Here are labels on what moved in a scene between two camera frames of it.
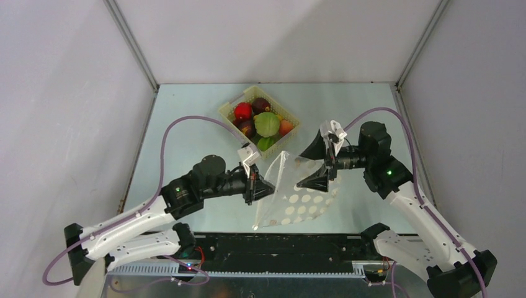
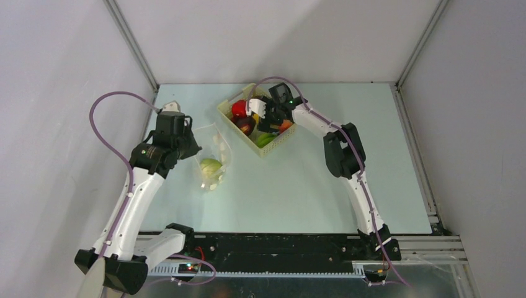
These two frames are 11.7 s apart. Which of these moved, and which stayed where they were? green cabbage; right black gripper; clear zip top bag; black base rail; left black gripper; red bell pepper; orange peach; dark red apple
Moved: green cabbage; left black gripper; right black gripper; clear zip top bag
Stayed: red bell pepper; black base rail; orange peach; dark red apple
